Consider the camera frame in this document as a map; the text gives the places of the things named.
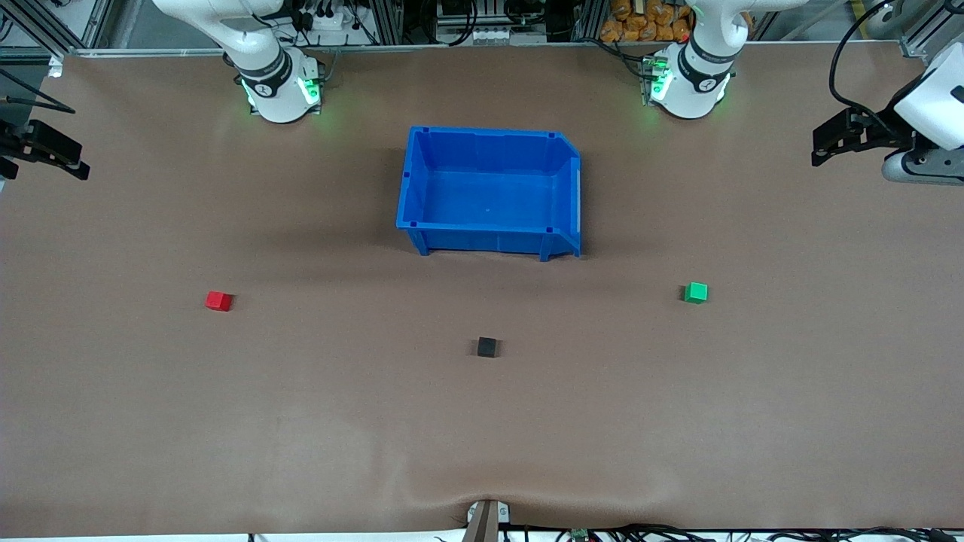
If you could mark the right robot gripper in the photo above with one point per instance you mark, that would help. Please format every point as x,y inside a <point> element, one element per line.
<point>16,143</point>

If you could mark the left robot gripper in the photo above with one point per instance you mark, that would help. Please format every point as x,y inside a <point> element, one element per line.
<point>883,128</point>

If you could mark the red cube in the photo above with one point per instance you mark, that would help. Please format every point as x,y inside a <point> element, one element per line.
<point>218,301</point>

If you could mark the green cube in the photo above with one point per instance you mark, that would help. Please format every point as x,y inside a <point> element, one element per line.
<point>696,292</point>

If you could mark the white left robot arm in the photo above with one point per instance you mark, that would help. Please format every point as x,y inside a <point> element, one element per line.
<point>697,94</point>

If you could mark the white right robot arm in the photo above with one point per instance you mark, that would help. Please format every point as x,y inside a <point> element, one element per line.
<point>277,98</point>

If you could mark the black cube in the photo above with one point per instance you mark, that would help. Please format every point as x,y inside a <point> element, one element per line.
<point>487,347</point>

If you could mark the orange plastic packets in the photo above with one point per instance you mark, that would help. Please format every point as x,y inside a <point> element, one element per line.
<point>648,21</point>

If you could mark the white power strip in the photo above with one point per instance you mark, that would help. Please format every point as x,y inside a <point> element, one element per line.
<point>331,26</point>

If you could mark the brown table mat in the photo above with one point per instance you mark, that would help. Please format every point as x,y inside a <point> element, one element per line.
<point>226,421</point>

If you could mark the blue plastic storage bin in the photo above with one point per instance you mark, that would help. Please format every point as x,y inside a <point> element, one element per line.
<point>489,199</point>

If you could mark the black silver electronics box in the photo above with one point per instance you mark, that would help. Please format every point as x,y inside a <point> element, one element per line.
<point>489,19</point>

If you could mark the small green circuit board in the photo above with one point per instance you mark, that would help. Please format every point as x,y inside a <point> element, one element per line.
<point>579,534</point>

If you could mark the metal table clamp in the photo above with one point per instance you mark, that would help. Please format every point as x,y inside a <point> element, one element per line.
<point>486,519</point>

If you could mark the aluminium frame post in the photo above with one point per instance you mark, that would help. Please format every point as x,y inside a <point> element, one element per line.
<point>388,21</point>
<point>591,19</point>

